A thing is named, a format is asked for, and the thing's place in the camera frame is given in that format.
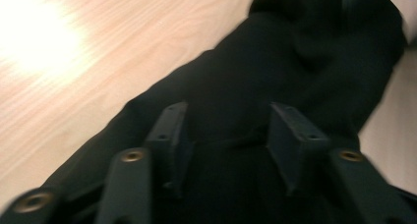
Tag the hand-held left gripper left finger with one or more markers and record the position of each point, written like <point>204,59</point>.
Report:
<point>170,145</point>

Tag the black pants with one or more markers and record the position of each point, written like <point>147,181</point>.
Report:
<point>249,63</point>

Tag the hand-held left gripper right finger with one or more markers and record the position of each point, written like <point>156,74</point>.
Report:
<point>295,145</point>

